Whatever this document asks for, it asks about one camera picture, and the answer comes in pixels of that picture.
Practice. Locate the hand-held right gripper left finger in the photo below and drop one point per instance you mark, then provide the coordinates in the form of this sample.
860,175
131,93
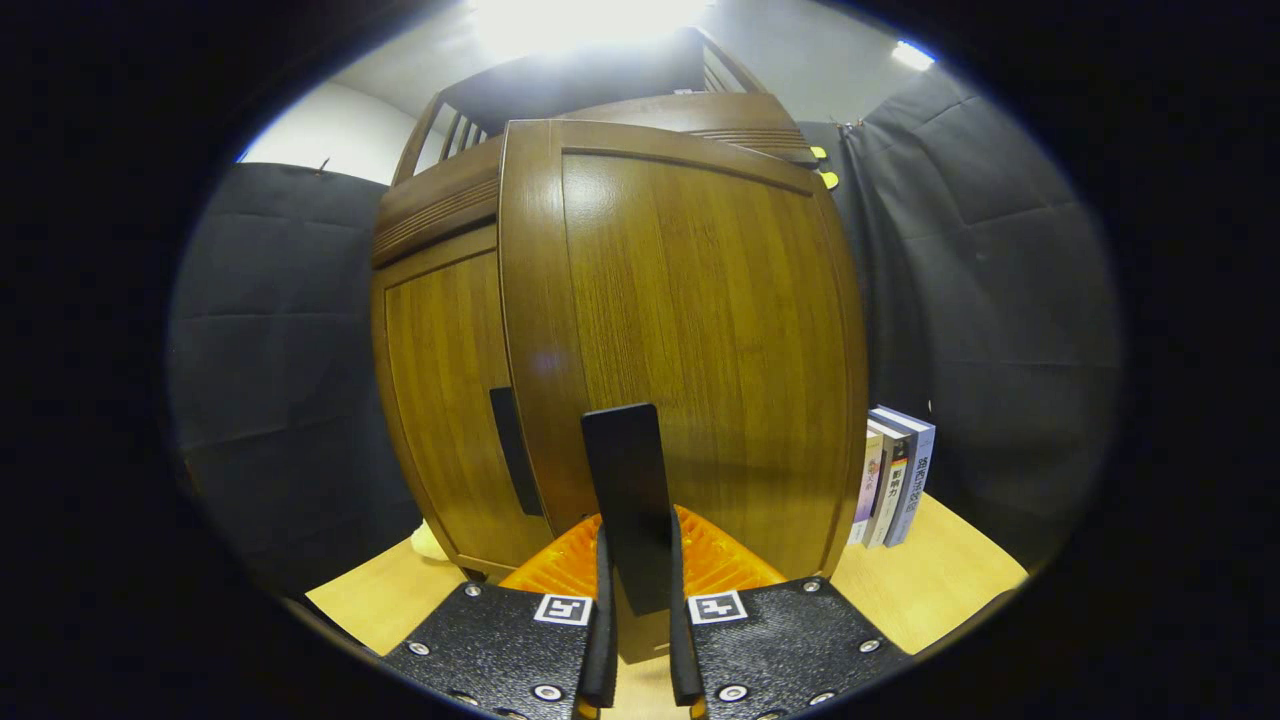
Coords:
606,640

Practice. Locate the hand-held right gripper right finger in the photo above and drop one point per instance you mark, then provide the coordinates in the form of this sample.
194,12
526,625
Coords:
682,650

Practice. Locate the wooden shoe cabinet door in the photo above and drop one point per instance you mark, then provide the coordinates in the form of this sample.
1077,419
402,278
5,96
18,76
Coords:
440,400
700,330

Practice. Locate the wooden double-door shoe cabinet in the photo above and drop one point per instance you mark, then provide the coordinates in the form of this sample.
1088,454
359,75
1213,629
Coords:
600,85

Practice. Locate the white plush toy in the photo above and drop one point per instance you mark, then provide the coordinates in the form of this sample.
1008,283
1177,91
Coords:
428,542

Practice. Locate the white pink spine book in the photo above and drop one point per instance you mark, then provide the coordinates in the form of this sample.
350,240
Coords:
866,490

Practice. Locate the black spine book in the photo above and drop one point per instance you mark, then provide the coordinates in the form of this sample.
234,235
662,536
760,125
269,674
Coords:
893,490

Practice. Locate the grey blue spine book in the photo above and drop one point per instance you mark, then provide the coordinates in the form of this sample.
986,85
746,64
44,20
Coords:
918,480

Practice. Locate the black backdrop cloth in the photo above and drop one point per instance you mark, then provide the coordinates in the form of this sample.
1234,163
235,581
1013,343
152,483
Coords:
270,350

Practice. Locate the large ceiling light panel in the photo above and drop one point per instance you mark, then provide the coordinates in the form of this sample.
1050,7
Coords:
590,22

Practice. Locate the small ceiling light panel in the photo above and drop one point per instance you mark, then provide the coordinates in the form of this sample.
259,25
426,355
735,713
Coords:
912,55

